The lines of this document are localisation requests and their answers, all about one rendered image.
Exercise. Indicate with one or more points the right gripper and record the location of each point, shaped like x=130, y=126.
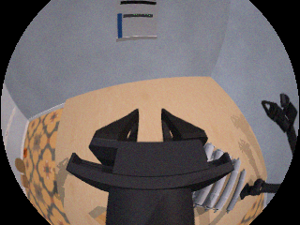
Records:
x=274, y=112

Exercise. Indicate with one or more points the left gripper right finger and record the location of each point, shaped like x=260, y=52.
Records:
x=181, y=130

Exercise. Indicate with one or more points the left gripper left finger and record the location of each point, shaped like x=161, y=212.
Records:
x=119, y=129

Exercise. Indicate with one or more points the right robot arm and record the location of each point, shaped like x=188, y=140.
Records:
x=286, y=126

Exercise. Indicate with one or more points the brown cardboard box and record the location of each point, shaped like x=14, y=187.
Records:
x=101, y=219

